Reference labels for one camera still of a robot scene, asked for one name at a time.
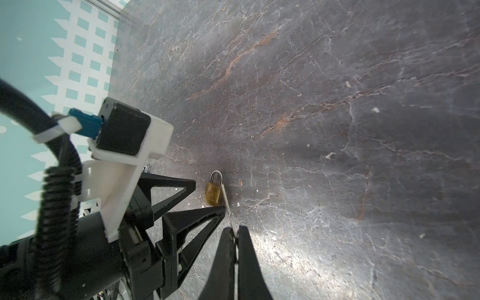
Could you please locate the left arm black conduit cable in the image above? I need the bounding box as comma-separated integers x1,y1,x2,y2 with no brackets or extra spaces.
0,77,83,297

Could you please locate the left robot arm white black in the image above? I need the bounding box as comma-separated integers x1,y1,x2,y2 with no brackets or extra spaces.
1,167,225,300

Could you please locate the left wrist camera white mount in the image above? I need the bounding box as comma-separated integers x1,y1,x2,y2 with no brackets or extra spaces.
68,97,174,243

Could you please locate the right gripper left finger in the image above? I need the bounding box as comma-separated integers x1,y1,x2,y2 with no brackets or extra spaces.
199,227,236,300

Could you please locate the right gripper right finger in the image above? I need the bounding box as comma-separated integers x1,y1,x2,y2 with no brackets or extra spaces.
237,226,273,300

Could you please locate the silver key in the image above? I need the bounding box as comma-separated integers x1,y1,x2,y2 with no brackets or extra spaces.
221,184,236,233

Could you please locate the brass padlock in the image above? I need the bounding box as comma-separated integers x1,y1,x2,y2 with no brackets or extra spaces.
204,170,223,206

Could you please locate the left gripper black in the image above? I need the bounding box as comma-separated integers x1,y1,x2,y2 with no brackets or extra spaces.
119,172,226,300

